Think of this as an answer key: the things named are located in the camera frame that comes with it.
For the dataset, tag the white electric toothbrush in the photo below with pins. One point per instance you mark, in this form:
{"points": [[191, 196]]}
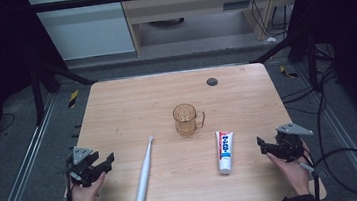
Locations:
{"points": [[144, 172]]}

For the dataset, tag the white cabinet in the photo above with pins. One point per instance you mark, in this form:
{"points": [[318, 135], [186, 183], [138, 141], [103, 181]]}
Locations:
{"points": [[85, 33]]}

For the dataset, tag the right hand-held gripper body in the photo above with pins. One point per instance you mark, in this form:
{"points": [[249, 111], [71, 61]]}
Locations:
{"points": [[288, 146]]}

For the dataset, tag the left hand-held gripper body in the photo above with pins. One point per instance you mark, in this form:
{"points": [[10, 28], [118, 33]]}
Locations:
{"points": [[82, 164]]}

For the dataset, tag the black metal stand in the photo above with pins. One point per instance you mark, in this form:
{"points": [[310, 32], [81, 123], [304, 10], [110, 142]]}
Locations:
{"points": [[37, 98], [312, 63]]}

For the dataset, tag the grey round table grommet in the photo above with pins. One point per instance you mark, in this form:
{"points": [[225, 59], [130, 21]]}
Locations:
{"points": [[212, 82]]}

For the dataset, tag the yellow black tape strip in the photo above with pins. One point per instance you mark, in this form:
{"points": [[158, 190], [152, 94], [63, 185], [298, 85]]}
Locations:
{"points": [[73, 98], [288, 73]]}

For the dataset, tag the white toothpaste tube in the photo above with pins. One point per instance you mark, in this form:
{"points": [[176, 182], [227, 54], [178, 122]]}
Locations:
{"points": [[225, 152]]}

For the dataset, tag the aluminium floor rail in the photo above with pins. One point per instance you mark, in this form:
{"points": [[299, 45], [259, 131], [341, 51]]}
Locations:
{"points": [[344, 133], [25, 163]]}

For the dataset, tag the person's left hand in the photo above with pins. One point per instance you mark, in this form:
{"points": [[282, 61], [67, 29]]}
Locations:
{"points": [[84, 197]]}

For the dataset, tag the person's right hand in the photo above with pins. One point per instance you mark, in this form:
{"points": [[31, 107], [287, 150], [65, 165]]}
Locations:
{"points": [[295, 175]]}

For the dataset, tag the white plug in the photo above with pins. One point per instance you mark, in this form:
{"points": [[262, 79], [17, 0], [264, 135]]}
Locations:
{"points": [[271, 39]]}

